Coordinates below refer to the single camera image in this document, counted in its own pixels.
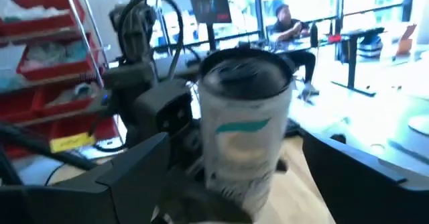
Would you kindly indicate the striped bag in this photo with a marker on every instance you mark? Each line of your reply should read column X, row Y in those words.
column 368, row 46

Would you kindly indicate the brown cardboard piece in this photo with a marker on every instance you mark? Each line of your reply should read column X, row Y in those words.
column 405, row 41

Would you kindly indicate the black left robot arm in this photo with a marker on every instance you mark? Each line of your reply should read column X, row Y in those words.
column 134, row 33

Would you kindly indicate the black-legged desk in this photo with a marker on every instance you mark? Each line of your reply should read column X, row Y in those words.
column 352, row 59

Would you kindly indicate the yellow label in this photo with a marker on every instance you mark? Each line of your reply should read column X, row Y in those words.
column 72, row 142

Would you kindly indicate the dark bottle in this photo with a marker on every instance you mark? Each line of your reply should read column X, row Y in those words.
column 313, row 34

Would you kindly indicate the red bin storage rack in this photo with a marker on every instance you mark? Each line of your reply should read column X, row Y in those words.
column 50, row 69

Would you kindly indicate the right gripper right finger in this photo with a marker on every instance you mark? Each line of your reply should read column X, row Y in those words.
column 368, row 197

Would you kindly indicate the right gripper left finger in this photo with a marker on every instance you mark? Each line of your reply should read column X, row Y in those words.
column 83, row 200

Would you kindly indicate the black monitor on stand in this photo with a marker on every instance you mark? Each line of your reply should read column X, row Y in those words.
column 207, row 2

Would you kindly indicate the white round floor base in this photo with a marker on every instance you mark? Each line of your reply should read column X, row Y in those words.
column 420, row 125

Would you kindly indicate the person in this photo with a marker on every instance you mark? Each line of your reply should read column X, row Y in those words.
column 291, row 29

